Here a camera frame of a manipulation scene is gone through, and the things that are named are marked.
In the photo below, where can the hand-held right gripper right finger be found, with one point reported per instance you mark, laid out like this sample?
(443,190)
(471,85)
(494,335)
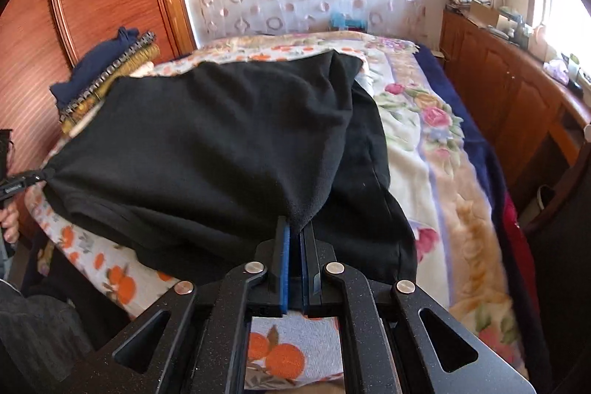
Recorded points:
(304,269)

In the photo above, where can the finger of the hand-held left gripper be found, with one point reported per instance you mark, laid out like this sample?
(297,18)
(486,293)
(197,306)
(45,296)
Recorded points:
(37,177)

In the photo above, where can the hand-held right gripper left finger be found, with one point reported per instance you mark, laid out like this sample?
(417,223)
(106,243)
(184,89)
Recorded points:
(285,264)

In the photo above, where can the black t-shirt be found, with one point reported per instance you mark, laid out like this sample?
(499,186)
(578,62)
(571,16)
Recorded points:
(207,135)

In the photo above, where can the person's left hand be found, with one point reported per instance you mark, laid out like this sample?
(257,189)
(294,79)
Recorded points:
(9,228)

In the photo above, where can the navy blue garment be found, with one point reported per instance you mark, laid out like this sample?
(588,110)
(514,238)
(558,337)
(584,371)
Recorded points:
(92,71)

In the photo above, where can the orange fruit print sheet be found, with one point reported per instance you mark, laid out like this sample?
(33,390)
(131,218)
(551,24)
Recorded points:
(115,274)

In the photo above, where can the person's dark trousers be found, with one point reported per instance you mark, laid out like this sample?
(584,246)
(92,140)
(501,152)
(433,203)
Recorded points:
(41,338)

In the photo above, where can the yellow cloth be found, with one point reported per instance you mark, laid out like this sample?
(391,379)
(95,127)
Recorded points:
(138,57)

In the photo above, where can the floral blanket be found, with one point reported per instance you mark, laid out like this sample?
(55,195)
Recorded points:
(429,154)

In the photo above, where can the red cloth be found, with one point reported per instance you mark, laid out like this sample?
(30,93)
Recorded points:
(515,246)

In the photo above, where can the navy blue blanket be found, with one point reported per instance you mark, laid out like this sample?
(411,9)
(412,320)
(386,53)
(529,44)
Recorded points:
(480,144)

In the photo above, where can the blue box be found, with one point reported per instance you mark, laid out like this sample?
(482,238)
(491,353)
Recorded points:
(347,22)

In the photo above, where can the black chair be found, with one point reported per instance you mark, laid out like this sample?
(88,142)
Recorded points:
(563,260)

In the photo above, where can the long wooden cabinet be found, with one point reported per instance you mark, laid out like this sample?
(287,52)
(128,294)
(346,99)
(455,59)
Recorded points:
(498,89)

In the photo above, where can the cardboard box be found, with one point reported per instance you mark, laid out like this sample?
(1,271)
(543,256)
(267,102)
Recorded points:
(484,14)

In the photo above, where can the crumpled white tissue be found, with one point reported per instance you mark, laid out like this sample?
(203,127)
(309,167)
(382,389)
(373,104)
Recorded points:
(557,70)

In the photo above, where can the window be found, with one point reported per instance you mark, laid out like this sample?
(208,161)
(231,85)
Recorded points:
(563,6)

